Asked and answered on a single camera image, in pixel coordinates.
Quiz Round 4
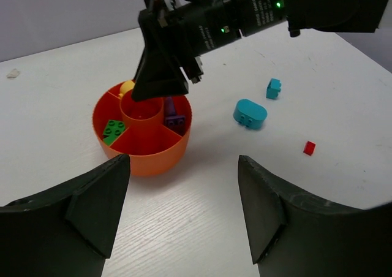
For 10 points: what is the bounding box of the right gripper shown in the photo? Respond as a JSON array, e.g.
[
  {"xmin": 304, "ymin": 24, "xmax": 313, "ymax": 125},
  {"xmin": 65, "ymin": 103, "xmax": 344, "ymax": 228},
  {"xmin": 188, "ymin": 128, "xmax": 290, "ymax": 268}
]
[{"xmin": 132, "ymin": 0, "xmax": 241, "ymax": 102}]

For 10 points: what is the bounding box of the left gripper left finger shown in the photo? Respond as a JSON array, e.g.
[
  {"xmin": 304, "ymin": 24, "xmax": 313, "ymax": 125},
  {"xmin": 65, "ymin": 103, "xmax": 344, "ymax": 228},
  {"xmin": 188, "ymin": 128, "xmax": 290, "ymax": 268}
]
[{"xmin": 1, "ymin": 154, "xmax": 130, "ymax": 276}]

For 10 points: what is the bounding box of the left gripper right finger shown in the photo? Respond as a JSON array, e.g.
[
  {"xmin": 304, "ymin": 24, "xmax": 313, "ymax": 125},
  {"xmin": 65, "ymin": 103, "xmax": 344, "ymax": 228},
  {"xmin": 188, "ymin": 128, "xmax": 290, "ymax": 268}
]
[{"xmin": 238, "ymin": 155, "xmax": 391, "ymax": 276}]

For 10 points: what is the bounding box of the yellow lego brick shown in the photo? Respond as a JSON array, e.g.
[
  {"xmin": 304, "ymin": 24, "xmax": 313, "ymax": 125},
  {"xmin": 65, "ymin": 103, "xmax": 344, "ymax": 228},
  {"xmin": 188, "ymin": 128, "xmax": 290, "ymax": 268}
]
[{"xmin": 118, "ymin": 80, "xmax": 135, "ymax": 99}]

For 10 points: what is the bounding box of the purple lego brick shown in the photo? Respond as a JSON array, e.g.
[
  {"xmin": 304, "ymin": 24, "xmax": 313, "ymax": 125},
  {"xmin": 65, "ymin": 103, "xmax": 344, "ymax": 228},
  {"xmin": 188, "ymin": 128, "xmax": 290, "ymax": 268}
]
[{"xmin": 164, "ymin": 97, "xmax": 186, "ymax": 129}]

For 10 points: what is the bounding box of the green square lego brick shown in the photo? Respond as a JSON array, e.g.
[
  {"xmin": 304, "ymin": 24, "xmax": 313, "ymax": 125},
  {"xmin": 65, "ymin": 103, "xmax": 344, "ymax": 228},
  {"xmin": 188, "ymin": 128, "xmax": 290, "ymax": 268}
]
[{"xmin": 103, "ymin": 120, "xmax": 126, "ymax": 145}]

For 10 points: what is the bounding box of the teal rounded lego brick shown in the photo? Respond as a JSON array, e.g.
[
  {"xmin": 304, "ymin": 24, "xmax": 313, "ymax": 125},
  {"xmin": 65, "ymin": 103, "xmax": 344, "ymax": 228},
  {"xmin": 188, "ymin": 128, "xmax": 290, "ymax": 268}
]
[{"xmin": 233, "ymin": 99, "xmax": 268, "ymax": 130}]

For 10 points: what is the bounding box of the small teal lego brick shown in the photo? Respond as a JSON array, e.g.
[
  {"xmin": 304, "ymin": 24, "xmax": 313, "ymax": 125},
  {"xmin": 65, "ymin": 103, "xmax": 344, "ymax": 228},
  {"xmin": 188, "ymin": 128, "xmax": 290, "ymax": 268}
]
[{"xmin": 266, "ymin": 78, "xmax": 281, "ymax": 100}]

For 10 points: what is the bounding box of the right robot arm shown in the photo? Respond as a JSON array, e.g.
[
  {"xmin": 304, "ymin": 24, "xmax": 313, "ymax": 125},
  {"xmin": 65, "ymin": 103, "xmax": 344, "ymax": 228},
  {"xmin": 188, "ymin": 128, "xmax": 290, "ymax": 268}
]
[{"xmin": 132, "ymin": 0, "xmax": 390, "ymax": 101}]

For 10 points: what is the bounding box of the orange divided round container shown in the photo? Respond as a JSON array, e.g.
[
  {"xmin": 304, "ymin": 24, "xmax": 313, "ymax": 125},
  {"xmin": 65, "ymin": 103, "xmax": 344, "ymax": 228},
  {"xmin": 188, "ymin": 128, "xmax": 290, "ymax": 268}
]
[{"xmin": 92, "ymin": 83, "xmax": 192, "ymax": 176}]

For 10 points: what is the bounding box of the small red lego brick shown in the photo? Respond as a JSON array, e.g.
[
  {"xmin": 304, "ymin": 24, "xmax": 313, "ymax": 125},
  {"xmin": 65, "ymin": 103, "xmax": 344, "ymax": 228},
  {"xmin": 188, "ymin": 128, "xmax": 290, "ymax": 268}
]
[{"xmin": 303, "ymin": 141, "xmax": 316, "ymax": 156}]

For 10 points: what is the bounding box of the small white scrap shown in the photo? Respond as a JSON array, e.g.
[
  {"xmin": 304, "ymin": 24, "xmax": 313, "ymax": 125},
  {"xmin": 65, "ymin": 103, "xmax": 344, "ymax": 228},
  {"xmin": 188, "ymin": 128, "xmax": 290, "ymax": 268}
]
[{"xmin": 6, "ymin": 69, "xmax": 20, "ymax": 79}]

